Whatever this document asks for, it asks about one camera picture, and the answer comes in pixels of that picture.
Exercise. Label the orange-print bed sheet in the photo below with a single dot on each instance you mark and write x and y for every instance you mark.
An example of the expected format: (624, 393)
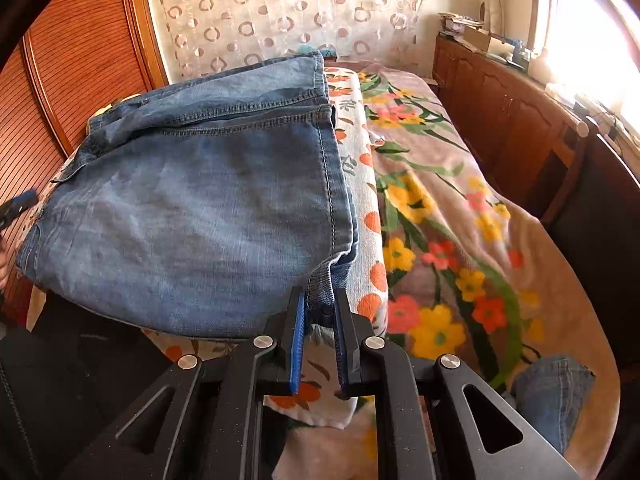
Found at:
(370, 230)

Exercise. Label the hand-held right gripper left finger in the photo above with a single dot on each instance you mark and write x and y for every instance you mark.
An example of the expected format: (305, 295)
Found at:
(298, 340)

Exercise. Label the dark chair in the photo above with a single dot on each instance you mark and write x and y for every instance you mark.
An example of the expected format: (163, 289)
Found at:
(600, 240)

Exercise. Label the wooden cabinet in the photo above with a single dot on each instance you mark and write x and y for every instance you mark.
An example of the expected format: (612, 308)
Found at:
(500, 105)

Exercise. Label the stack of papers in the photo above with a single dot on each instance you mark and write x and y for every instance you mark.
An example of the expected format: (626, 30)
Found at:
(457, 22)

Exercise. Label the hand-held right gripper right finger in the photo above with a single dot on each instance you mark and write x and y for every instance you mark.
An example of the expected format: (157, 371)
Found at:
(342, 350)

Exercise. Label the circle-patterned curtain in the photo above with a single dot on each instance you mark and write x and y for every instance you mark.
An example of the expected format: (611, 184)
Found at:
(280, 15)

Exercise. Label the blue denim pants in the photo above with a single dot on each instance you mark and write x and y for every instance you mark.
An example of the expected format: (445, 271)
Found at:
(190, 200)

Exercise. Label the cardboard box with blue cloth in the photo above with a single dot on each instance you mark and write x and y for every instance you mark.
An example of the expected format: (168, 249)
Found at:
(325, 52)

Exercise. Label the floral blanket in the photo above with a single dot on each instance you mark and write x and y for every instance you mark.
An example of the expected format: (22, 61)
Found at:
(475, 260)

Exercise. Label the wooden slatted wardrobe door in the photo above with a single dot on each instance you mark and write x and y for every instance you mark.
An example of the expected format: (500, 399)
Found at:
(75, 50)

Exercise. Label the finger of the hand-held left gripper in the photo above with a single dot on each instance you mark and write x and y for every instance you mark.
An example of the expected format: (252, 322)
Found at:
(20, 202)

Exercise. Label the window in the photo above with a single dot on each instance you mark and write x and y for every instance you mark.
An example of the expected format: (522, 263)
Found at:
(585, 35)

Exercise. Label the open cardboard box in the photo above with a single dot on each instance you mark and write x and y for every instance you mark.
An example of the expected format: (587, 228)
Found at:
(482, 39)

